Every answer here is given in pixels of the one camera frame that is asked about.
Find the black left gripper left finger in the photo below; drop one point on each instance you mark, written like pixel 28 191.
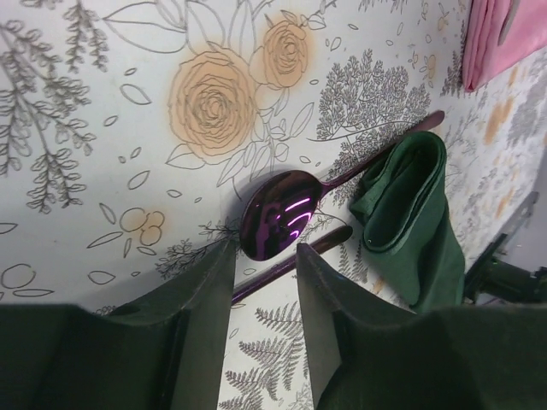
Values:
pixel 164 350

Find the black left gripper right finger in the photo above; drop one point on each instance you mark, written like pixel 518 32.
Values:
pixel 365 353

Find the dark green cloth napkin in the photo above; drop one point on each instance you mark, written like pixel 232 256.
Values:
pixel 407 236

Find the purple spoon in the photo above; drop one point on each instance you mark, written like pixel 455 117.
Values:
pixel 278 222

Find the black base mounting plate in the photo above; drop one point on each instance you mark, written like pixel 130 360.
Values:
pixel 491 274

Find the pink rose placemat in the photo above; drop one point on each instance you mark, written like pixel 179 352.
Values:
pixel 482 58

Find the silver fork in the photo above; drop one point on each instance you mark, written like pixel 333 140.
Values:
pixel 515 26

